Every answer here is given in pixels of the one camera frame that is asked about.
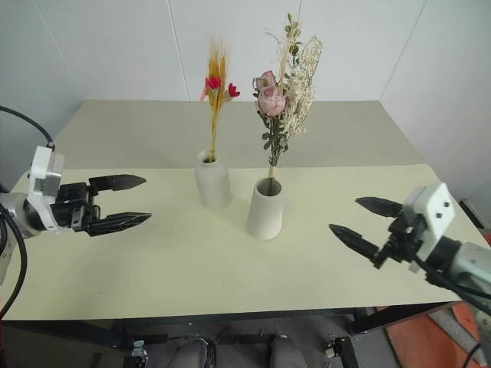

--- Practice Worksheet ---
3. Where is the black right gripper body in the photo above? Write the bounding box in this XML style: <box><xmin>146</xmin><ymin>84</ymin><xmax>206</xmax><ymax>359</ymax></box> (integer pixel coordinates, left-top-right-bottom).
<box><xmin>370</xmin><ymin>210</ymin><xmax>428</xmax><ymax>270</ymax></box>

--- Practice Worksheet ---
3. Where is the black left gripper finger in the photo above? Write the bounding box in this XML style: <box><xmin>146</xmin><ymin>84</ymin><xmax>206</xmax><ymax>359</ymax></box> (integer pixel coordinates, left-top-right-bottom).
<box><xmin>88</xmin><ymin>173</ymin><xmax>148</xmax><ymax>193</ymax></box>
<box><xmin>86</xmin><ymin>212</ymin><xmax>153</xmax><ymax>237</ymax></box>

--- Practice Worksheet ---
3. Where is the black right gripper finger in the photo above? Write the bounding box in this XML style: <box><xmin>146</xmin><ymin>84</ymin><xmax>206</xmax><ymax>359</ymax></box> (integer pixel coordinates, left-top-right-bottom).
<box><xmin>328</xmin><ymin>224</ymin><xmax>381</xmax><ymax>261</ymax></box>
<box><xmin>355</xmin><ymin>196</ymin><xmax>404</xmax><ymax>221</ymax></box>

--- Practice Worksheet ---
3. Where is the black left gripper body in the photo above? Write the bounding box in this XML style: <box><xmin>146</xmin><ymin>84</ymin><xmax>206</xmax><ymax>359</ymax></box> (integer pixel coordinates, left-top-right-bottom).
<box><xmin>49</xmin><ymin>182</ymin><xmax>103</xmax><ymax>234</ymax></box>

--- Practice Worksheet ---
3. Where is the orange wheat red flower bouquet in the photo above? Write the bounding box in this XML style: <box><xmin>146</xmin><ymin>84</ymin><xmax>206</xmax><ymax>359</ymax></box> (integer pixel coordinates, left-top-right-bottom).
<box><xmin>198</xmin><ymin>36</ymin><xmax>242</xmax><ymax>163</ymax></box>

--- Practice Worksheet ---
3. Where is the pink rose dried flower bouquet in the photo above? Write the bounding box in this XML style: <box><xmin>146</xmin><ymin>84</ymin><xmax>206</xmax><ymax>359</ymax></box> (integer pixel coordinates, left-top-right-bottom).
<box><xmin>252</xmin><ymin>12</ymin><xmax>325</xmax><ymax>194</ymax></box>

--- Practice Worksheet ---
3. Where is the black flat object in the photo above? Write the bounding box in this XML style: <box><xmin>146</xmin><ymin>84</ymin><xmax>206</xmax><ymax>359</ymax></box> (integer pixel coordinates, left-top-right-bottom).
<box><xmin>457</xmin><ymin>196</ymin><xmax>486</xmax><ymax>231</ymax></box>

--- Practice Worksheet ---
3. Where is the white tapered cone vase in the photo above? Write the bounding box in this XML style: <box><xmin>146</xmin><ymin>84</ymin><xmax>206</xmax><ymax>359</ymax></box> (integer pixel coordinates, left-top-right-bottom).
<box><xmin>245</xmin><ymin>177</ymin><xmax>285</xmax><ymax>242</ymax></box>

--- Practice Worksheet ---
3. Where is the white bottle-shaped vase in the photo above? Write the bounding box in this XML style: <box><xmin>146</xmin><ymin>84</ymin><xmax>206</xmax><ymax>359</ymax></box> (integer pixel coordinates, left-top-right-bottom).
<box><xmin>194</xmin><ymin>149</ymin><xmax>233</xmax><ymax>210</ymax></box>

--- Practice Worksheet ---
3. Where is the grey rounded shape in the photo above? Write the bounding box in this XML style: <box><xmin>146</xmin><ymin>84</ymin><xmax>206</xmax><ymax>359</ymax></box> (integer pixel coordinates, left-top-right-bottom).
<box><xmin>267</xmin><ymin>334</ymin><xmax>308</xmax><ymax>368</ymax></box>

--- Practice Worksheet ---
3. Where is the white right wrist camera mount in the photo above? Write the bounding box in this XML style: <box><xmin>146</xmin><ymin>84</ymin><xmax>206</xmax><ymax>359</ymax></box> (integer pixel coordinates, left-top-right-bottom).
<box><xmin>400</xmin><ymin>182</ymin><xmax>458</xmax><ymax>274</ymax></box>

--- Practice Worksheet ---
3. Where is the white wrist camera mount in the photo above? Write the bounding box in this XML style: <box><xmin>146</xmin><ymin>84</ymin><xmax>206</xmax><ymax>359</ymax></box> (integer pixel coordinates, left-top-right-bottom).
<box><xmin>23</xmin><ymin>144</ymin><xmax>65</xmax><ymax>235</ymax></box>
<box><xmin>400</xmin><ymin>182</ymin><xmax>458</xmax><ymax>274</ymax></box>

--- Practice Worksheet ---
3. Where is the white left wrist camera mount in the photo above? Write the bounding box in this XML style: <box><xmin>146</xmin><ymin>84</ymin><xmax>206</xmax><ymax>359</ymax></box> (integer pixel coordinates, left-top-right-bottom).
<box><xmin>23</xmin><ymin>144</ymin><xmax>65</xmax><ymax>235</ymax></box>

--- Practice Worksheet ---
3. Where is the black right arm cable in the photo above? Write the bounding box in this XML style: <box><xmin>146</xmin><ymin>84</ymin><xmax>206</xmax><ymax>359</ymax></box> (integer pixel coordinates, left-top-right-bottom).
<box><xmin>410</xmin><ymin>257</ymin><xmax>491</xmax><ymax>307</ymax></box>

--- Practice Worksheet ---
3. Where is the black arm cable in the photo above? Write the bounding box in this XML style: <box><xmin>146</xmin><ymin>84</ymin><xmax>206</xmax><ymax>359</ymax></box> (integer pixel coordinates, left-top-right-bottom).
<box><xmin>0</xmin><ymin>202</ymin><xmax>28</xmax><ymax>321</ymax></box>
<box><xmin>410</xmin><ymin>257</ymin><xmax>491</xmax><ymax>307</ymax></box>
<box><xmin>0</xmin><ymin>106</ymin><xmax>55</xmax><ymax>150</ymax></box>

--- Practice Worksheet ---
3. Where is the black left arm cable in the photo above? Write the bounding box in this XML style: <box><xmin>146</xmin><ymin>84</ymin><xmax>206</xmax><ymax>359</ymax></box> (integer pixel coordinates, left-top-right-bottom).
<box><xmin>0</xmin><ymin>202</ymin><xmax>28</xmax><ymax>321</ymax></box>
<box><xmin>0</xmin><ymin>106</ymin><xmax>55</xmax><ymax>150</ymax></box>

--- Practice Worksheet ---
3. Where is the black table frame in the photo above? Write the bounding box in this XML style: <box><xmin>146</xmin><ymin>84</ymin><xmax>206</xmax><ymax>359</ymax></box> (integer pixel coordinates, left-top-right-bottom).
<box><xmin>0</xmin><ymin>301</ymin><xmax>463</xmax><ymax>348</ymax></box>

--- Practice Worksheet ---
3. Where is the black caster bracket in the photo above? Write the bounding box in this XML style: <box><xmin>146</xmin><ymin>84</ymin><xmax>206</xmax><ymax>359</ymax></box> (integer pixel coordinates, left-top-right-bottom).
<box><xmin>123</xmin><ymin>336</ymin><xmax>150</xmax><ymax>368</ymax></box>
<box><xmin>324</xmin><ymin>335</ymin><xmax>361</xmax><ymax>368</ymax></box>

